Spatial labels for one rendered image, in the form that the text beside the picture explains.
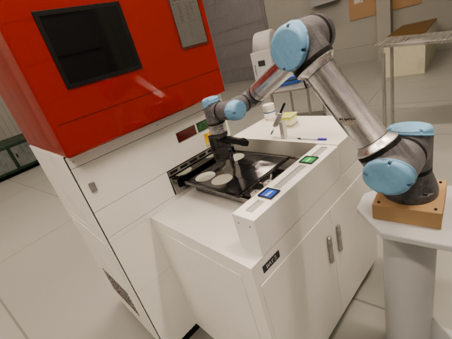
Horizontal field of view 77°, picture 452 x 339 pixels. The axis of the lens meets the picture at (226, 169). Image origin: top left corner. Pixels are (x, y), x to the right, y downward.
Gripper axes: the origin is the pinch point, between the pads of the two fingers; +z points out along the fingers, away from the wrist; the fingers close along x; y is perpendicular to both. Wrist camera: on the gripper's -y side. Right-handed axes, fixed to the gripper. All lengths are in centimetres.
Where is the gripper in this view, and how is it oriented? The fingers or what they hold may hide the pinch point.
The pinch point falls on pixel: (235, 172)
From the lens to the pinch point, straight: 128.8
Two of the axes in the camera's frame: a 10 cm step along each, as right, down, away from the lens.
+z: 2.5, 8.8, 4.0
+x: 2.1, 3.5, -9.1
